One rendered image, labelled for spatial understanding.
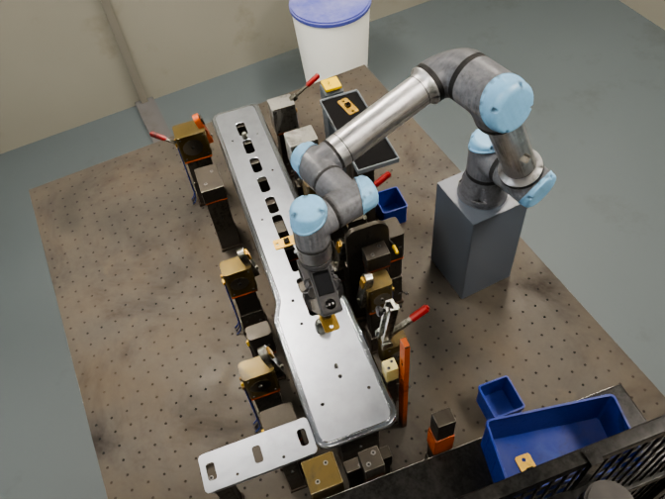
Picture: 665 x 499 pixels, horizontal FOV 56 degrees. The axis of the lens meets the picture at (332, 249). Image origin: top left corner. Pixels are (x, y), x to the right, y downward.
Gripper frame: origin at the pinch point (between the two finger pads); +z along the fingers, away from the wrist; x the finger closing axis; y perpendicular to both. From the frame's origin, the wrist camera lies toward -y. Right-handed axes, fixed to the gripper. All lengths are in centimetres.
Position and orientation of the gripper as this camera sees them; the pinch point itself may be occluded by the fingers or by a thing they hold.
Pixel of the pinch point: (326, 312)
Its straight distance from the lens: 149.0
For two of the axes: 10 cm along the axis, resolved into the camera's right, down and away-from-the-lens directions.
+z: 0.8, 6.2, 7.8
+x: -9.4, 3.1, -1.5
